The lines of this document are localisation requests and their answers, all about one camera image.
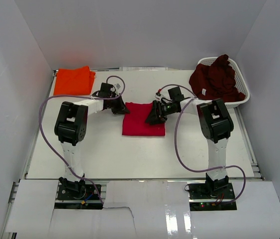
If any bright red t shirt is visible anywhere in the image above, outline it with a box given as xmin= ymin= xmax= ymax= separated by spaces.
xmin=122 ymin=102 xmax=166 ymax=136

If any orange folded t shirt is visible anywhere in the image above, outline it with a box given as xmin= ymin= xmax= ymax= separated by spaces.
xmin=53 ymin=66 xmax=95 ymax=96

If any white plastic laundry basket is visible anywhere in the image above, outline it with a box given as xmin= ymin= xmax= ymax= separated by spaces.
xmin=198 ymin=57 xmax=250 ymax=109

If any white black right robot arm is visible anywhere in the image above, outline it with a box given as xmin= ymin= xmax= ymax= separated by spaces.
xmin=145 ymin=86 xmax=234 ymax=199

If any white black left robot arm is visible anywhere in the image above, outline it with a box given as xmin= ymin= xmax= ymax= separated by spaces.
xmin=54 ymin=83 xmax=129 ymax=199

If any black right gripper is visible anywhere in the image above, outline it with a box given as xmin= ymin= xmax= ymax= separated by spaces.
xmin=145 ymin=100 xmax=176 ymax=125

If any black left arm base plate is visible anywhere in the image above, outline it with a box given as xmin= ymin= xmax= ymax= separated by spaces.
xmin=54 ymin=184 xmax=103 ymax=210

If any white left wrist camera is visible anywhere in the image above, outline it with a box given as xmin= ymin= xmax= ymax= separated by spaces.
xmin=113 ymin=83 xmax=121 ymax=93

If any dark maroon t shirt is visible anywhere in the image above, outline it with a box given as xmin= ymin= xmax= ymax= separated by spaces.
xmin=189 ymin=54 xmax=245 ymax=103

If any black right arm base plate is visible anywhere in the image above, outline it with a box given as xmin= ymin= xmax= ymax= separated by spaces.
xmin=184 ymin=183 xmax=237 ymax=212

